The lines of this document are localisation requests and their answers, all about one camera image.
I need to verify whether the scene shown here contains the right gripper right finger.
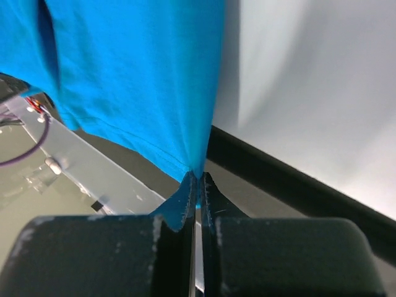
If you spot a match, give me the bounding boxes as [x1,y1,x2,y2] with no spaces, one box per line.
[200,173,387,296]

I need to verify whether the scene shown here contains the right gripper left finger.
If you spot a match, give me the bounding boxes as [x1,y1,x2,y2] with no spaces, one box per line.
[1,173,197,296]

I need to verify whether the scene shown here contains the blue t shirt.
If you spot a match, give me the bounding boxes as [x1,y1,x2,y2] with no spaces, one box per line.
[0,0,226,209]

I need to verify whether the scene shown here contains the black table edge strip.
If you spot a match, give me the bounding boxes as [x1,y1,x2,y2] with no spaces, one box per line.
[205,127,395,265]

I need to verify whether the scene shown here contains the aluminium front rail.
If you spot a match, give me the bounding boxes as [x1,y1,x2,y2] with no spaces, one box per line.
[0,92,168,217]

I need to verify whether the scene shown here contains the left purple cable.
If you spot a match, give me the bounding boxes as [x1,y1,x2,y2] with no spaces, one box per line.
[0,113,52,168]

